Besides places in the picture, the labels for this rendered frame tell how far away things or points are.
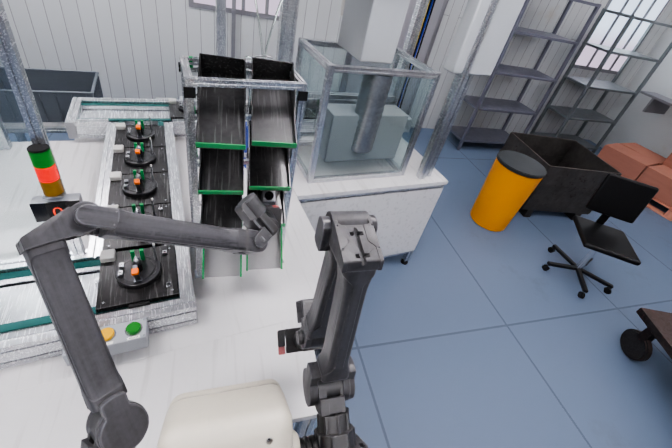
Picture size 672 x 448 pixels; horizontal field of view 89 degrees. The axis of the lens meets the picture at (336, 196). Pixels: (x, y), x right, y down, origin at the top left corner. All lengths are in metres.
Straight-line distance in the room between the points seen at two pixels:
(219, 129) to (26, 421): 0.93
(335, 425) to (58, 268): 0.60
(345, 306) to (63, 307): 0.49
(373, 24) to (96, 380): 1.67
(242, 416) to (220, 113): 0.77
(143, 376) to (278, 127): 0.87
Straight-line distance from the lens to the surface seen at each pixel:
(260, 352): 1.32
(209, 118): 1.07
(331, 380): 0.82
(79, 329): 0.79
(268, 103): 1.14
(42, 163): 1.26
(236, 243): 0.90
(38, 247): 0.78
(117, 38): 4.58
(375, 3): 1.84
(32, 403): 1.39
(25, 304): 1.52
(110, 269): 1.45
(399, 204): 2.37
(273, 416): 0.68
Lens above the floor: 2.02
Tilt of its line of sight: 36 degrees down
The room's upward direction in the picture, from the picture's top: 14 degrees clockwise
